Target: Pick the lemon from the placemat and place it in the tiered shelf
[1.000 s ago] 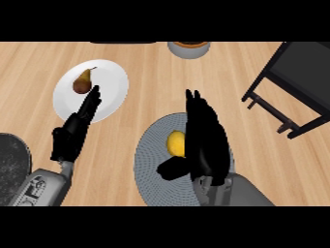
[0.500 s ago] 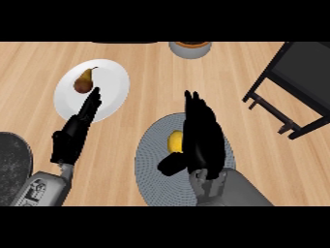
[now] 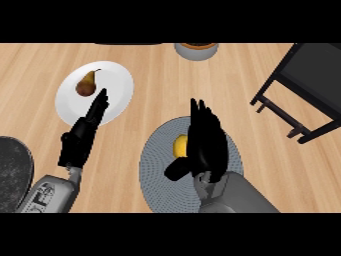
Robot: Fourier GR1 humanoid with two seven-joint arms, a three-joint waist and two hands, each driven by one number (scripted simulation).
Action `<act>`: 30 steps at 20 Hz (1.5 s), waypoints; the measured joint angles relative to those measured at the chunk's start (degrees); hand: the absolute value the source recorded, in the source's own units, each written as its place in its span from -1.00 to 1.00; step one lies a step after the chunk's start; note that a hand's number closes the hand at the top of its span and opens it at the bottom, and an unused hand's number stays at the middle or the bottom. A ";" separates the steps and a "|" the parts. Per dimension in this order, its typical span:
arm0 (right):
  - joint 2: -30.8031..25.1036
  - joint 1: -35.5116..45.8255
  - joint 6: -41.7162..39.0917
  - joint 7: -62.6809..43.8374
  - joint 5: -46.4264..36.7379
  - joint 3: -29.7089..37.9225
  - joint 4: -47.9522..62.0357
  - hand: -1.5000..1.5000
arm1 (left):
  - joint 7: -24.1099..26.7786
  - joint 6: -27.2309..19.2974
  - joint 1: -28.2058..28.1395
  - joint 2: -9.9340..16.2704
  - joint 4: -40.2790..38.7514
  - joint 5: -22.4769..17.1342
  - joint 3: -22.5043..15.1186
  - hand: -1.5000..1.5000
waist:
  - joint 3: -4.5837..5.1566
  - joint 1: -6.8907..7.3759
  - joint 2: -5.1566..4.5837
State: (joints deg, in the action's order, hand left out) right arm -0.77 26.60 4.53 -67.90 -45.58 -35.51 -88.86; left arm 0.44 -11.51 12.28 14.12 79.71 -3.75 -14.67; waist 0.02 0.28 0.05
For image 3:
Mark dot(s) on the yellow lemon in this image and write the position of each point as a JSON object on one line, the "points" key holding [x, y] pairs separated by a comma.
{"points": [[180, 145]]}

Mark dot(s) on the round dark grey pan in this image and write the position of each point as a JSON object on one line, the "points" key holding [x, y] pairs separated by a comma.
{"points": [[4, 173]]}

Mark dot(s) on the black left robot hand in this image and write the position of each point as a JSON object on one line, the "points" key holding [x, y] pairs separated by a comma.
{"points": [[82, 140]]}

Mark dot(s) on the round grey placemat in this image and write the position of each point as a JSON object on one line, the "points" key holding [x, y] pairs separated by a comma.
{"points": [[159, 176]]}

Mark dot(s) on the black tiered shelf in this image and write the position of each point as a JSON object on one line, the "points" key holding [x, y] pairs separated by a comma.
{"points": [[314, 88]]}

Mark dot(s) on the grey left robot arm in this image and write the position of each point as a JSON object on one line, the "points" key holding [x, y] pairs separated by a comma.
{"points": [[50, 195]]}

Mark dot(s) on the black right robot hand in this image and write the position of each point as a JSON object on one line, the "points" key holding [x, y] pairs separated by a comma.
{"points": [[206, 140]]}

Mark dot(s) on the brown pear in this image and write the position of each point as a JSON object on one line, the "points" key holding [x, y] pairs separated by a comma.
{"points": [[87, 85]]}

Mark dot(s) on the white oval plate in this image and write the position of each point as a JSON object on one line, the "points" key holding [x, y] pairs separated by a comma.
{"points": [[96, 92]]}

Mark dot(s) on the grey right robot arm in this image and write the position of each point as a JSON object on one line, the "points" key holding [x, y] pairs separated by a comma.
{"points": [[234, 193]]}

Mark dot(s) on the grey cup with orange content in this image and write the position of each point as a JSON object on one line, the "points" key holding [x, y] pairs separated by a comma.
{"points": [[197, 51]]}

